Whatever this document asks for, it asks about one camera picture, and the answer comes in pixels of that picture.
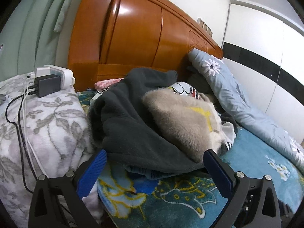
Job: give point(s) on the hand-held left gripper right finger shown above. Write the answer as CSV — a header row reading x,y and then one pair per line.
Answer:
x,y
217,171

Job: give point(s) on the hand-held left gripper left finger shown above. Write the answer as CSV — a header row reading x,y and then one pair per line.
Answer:
x,y
92,173

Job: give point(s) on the dark grey fleece garment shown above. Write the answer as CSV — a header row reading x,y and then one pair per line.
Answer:
x,y
123,123

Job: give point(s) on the beige fuzzy sweater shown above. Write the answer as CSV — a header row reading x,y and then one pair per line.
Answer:
x,y
180,121

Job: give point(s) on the black white striped garment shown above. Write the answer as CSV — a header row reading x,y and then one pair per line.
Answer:
x,y
226,146

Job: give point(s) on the blue floral blanket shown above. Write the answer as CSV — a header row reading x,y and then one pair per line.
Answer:
x,y
249,152

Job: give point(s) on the blue grey knit garment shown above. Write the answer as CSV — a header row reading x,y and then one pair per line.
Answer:
x,y
142,173

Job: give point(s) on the grey leaf print blanket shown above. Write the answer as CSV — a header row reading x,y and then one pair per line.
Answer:
x,y
52,123

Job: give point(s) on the light blue floral quilt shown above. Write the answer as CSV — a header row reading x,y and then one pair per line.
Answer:
x,y
228,92

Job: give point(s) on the white printed garment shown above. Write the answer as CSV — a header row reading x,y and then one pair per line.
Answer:
x,y
182,87

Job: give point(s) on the pink cloth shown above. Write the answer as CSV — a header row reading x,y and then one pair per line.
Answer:
x,y
106,83

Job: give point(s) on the dark grey charger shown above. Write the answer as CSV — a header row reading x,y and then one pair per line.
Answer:
x,y
47,85

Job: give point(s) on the white power strip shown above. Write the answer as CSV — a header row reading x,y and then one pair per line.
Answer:
x,y
64,76

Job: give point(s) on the white wardrobe with black stripe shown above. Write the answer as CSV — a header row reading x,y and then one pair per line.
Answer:
x,y
261,40

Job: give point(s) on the wooden headboard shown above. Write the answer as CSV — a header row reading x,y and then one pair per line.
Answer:
x,y
133,28

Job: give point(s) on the green curtain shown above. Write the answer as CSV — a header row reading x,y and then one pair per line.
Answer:
x,y
30,28

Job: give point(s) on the wall switch panel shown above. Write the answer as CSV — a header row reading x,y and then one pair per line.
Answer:
x,y
204,26

